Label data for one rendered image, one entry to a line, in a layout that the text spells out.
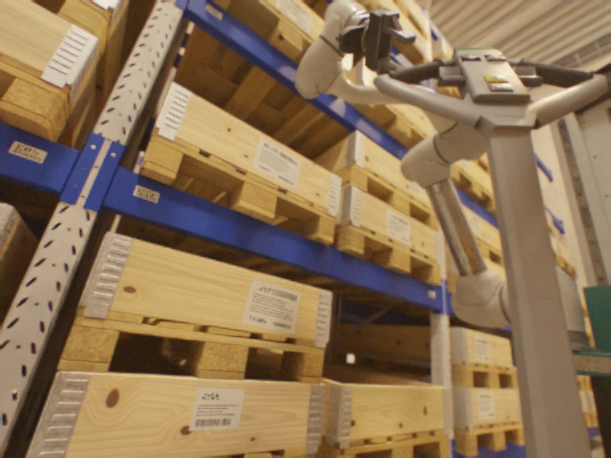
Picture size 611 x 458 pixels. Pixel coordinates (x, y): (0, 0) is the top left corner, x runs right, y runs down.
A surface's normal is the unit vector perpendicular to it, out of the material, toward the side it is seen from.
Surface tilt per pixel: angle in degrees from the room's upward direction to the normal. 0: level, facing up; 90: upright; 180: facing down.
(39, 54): 90
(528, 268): 90
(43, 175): 90
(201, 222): 90
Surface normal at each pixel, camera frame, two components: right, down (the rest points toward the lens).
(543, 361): -0.12, -0.37
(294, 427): 0.59, -0.22
